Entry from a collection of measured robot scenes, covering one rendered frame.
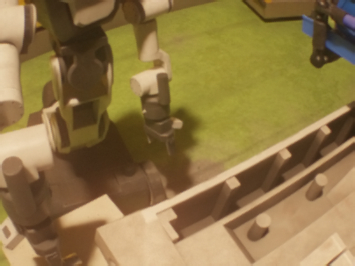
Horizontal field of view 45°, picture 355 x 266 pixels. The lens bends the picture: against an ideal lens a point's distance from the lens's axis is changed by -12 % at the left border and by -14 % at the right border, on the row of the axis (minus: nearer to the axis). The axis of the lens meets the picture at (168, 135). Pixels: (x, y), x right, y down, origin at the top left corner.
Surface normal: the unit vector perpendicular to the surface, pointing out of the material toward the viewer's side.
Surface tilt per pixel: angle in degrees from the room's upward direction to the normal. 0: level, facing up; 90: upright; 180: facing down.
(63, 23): 97
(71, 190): 0
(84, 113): 29
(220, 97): 0
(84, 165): 0
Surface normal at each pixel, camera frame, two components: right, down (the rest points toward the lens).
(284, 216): 0.12, -0.60
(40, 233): 0.59, 0.57
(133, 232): -0.41, -0.26
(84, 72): 0.40, 0.65
